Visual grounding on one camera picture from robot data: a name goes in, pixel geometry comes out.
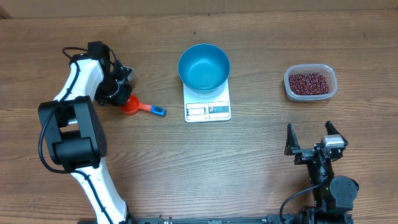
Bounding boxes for clear plastic container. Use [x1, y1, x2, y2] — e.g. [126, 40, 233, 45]
[284, 63, 338, 101]

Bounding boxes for red beans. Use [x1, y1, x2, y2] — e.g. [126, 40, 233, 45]
[289, 73, 329, 95]

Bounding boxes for white kitchen scale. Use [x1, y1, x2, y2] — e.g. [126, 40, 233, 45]
[183, 80, 231, 123]

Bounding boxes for teal bowl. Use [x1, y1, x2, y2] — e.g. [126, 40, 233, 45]
[177, 44, 231, 93]

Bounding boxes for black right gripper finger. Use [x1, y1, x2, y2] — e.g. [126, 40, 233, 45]
[325, 121, 348, 146]
[284, 123, 300, 156]

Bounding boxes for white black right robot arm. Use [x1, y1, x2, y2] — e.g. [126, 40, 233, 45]
[279, 121, 359, 223]

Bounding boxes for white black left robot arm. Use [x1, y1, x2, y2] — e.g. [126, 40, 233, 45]
[38, 41, 135, 223]

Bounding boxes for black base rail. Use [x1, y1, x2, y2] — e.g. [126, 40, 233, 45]
[77, 213, 307, 224]

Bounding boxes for orange scoop with blue handle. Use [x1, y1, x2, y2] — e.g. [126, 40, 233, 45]
[121, 95, 166, 116]

